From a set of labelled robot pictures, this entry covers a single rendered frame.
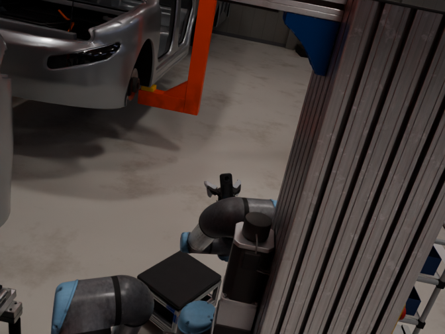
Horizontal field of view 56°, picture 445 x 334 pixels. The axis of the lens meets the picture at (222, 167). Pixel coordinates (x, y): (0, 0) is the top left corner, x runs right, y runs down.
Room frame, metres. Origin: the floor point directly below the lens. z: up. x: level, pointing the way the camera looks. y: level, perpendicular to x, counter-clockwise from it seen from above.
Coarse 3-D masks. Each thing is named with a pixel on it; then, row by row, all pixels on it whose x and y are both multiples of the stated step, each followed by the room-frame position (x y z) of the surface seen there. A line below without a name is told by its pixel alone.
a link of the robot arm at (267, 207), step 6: (246, 198) 1.05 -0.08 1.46; (252, 198) 1.06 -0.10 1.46; (246, 204) 1.02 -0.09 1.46; (252, 204) 1.02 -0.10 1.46; (258, 204) 1.03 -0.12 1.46; (264, 204) 1.03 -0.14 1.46; (270, 204) 1.04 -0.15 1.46; (246, 210) 1.00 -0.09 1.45; (252, 210) 1.00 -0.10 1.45; (258, 210) 1.01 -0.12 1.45; (264, 210) 1.01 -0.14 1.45; (270, 210) 1.02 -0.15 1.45; (270, 216) 1.01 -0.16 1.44
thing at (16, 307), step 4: (12, 304) 0.99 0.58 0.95; (16, 304) 0.99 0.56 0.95; (20, 304) 1.00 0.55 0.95; (8, 308) 0.97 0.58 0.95; (12, 308) 0.97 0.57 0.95; (16, 308) 0.98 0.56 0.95; (20, 308) 0.99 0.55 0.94; (4, 312) 0.96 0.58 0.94; (8, 312) 0.96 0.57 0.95; (12, 312) 0.96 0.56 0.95; (16, 312) 0.97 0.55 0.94; (20, 312) 0.99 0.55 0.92; (0, 316) 0.96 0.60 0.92; (4, 316) 0.96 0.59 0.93; (8, 316) 0.96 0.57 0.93; (12, 316) 0.96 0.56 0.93; (16, 316) 0.97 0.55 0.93; (0, 320) 0.96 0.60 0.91; (4, 320) 0.96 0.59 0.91; (8, 320) 0.96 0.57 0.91; (12, 320) 0.96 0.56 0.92; (16, 320) 0.97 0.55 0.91
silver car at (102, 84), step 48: (0, 0) 4.57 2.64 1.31; (48, 0) 4.34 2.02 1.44; (96, 0) 6.75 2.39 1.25; (144, 0) 4.28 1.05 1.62; (192, 0) 6.57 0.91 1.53; (48, 48) 3.23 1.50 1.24; (96, 48) 3.38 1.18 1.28; (144, 48) 4.34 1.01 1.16; (48, 96) 3.24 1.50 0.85; (96, 96) 3.37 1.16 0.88
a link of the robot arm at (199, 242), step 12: (216, 204) 1.03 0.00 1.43; (228, 204) 1.01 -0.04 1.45; (240, 204) 1.01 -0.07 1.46; (204, 216) 1.03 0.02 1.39; (216, 216) 0.99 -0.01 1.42; (228, 216) 0.98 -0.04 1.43; (240, 216) 0.98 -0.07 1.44; (204, 228) 1.02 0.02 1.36; (216, 228) 0.99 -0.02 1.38; (228, 228) 0.97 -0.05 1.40; (180, 240) 1.28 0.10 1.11; (192, 240) 1.18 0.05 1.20; (204, 240) 1.10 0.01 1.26; (192, 252) 1.24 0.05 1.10; (204, 252) 1.25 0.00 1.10
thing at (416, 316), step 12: (444, 228) 2.04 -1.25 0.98; (444, 240) 1.88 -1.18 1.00; (432, 252) 2.00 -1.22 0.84; (432, 264) 1.90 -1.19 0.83; (420, 276) 1.88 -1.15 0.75; (432, 276) 1.89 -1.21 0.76; (444, 276) 1.86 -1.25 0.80; (408, 300) 1.90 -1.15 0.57; (420, 300) 1.91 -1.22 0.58; (432, 300) 1.86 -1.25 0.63; (408, 312) 1.90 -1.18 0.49; (420, 324) 1.86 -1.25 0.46
